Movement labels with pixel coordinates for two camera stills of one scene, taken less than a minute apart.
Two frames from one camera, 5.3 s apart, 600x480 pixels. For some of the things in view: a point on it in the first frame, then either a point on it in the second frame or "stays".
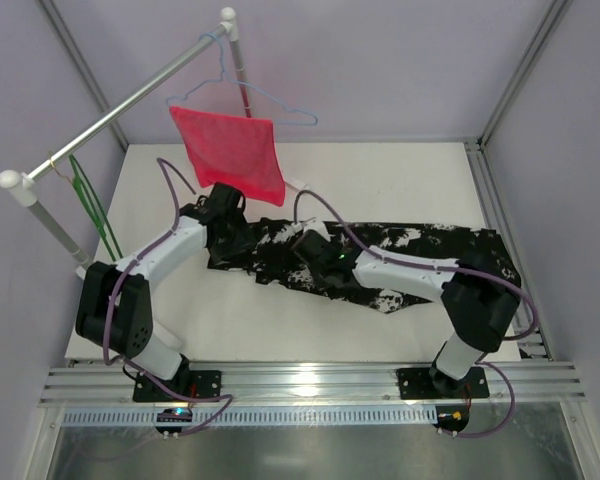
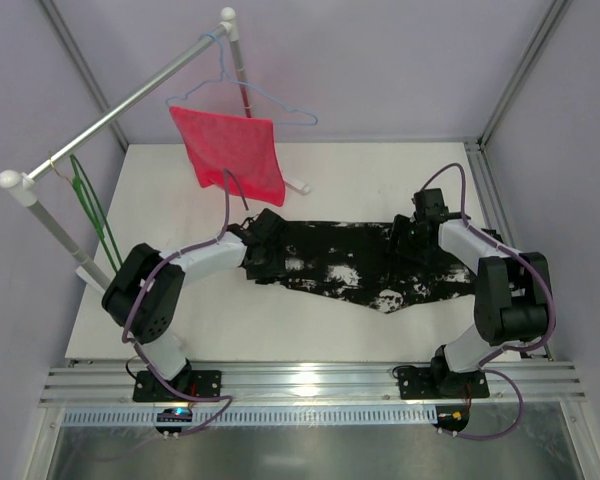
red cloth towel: (234, 150) stays
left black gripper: (231, 240) → (268, 257)
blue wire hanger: (223, 76) stays
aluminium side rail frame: (535, 346) stays
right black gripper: (309, 245) → (410, 238)
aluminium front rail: (317, 384) stays
